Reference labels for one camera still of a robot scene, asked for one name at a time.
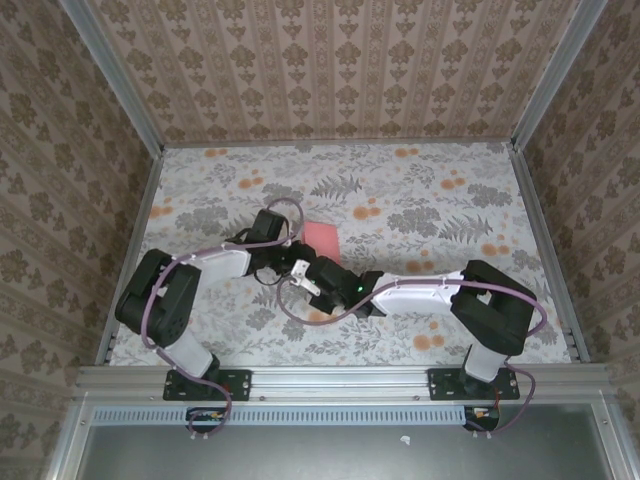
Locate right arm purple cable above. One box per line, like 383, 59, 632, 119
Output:
276, 272, 546, 437

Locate grey metal panel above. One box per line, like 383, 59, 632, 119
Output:
74, 422, 609, 480

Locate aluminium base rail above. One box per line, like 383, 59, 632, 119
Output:
74, 363, 612, 402

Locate aluminium side rail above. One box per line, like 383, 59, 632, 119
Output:
509, 142, 592, 364
94, 147, 166, 365

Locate grey slotted cable duct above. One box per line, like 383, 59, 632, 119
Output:
92, 404, 466, 427

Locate right white camera bracket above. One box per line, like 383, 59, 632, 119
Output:
291, 258, 322, 296

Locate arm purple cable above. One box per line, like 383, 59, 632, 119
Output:
276, 272, 546, 437
141, 198, 306, 442

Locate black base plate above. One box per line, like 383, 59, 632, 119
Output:
427, 368, 521, 401
163, 368, 252, 403

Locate small connector board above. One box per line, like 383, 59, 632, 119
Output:
185, 407, 227, 435
463, 404, 502, 432

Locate aluminium lower frame strut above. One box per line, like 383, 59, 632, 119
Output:
592, 399, 631, 480
47, 394, 96, 480

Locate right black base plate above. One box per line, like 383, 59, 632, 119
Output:
427, 368, 521, 401

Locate floral table cover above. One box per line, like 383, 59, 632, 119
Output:
107, 142, 574, 367

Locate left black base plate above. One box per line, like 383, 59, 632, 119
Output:
163, 368, 252, 403

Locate aluminium corner post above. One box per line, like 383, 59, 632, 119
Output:
510, 0, 610, 151
58, 0, 166, 157

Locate pink cloth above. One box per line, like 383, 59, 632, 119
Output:
302, 221, 343, 267

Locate aluminium table edge rail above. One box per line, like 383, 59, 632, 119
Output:
160, 139, 516, 149

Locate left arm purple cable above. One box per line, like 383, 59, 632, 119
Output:
141, 198, 306, 442

